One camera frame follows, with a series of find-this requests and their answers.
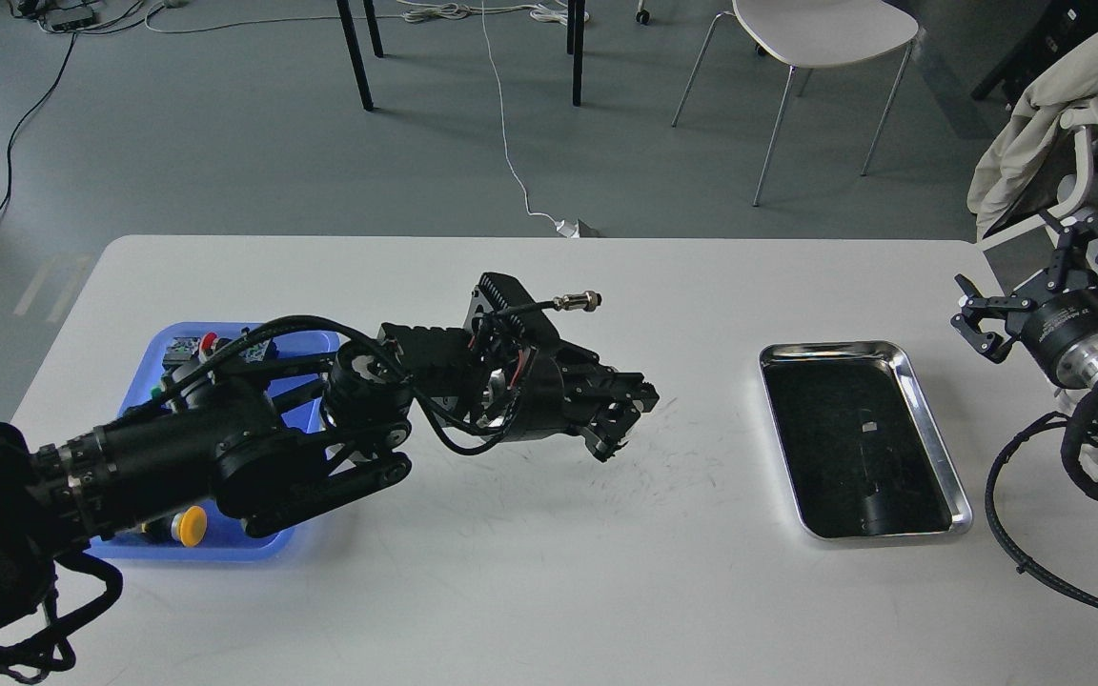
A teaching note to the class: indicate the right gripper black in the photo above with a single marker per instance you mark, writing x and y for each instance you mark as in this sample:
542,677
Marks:
1078,329

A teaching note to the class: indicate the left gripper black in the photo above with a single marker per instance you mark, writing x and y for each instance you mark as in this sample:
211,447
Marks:
569,392

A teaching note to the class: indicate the small black gear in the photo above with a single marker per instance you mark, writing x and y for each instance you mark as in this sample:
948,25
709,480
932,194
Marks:
616,446

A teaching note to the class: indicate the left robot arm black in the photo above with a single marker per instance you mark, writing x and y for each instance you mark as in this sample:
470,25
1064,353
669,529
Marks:
291,420

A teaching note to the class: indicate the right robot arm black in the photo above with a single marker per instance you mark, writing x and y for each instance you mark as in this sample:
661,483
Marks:
992,325

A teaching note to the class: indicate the silver metal tray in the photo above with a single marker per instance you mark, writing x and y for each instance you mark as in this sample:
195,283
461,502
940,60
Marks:
864,457

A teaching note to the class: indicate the blue plastic tray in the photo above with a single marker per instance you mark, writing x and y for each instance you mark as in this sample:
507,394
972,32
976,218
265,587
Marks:
225,540

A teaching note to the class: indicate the beige jacket on chair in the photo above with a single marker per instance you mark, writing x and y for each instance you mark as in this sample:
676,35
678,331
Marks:
1052,69

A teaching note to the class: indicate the white chair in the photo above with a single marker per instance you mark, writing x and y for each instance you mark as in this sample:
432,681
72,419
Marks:
816,35

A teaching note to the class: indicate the black table leg right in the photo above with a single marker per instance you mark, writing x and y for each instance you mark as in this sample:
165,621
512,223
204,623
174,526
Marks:
575,31

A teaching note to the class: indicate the black table leg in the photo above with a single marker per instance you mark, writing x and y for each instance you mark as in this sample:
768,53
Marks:
575,31
347,23

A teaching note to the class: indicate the black table leg left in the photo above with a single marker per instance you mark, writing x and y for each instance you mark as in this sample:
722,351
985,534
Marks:
347,23

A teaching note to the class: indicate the black switch contact block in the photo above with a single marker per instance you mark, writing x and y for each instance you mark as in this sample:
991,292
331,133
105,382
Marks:
260,352

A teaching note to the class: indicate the red push button switch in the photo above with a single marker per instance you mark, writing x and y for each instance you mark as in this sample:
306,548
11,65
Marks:
182,350

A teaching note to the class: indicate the yellow push button switch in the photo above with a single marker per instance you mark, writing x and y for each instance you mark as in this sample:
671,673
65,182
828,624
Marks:
185,528

